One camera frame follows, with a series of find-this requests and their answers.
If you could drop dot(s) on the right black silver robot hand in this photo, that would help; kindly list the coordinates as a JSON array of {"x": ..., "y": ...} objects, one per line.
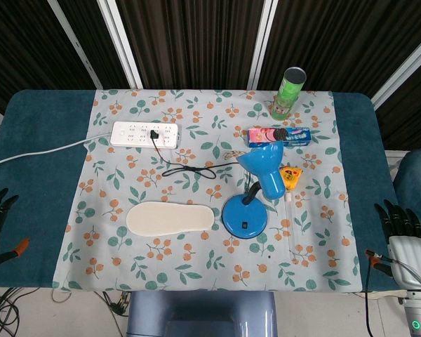
[{"x": 407, "y": 252}]

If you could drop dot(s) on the blue gooseneck desk lamp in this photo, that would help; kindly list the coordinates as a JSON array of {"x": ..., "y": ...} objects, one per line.
[{"x": 243, "y": 217}]

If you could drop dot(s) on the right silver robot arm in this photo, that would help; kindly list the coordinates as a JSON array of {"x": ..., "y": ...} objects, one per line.
[{"x": 419, "y": 314}]

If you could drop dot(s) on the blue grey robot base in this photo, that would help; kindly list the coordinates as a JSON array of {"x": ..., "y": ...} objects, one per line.
[{"x": 203, "y": 314}]

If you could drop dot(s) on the teal table cover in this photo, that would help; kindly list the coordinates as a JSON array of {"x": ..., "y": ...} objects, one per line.
[{"x": 38, "y": 210}]

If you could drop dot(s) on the person leg in jeans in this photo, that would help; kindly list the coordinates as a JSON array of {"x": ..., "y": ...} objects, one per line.
[{"x": 415, "y": 182}]

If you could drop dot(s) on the yellow tape measure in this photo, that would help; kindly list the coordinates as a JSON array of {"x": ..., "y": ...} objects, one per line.
[{"x": 290, "y": 177}]

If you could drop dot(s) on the blue pink cookie box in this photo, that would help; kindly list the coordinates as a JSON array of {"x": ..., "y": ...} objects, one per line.
[{"x": 294, "y": 137}]

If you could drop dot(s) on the white power strip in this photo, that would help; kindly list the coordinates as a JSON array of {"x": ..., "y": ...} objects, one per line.
[{"x": 133, "y": 135}]

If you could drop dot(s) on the beige felt shoe insole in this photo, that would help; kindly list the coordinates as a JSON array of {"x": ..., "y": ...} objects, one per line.
[{"x": 170, "y": 218}]

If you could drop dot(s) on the green cylindrical snack can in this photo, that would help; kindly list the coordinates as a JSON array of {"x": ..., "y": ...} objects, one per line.
[{"x": 287, "y": 96}]

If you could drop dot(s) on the floral print tablecloth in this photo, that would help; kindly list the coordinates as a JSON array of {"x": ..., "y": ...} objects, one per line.
[{"x": 196, "y": 259}]

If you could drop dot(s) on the white partition frame post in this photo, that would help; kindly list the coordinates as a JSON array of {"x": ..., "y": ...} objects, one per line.
[
  {"x": 403, "y": 68},
  {"x": 261, "y": 44},
  {"x": 121, "y": 44},
  {"x": 75, "y": 44}
]

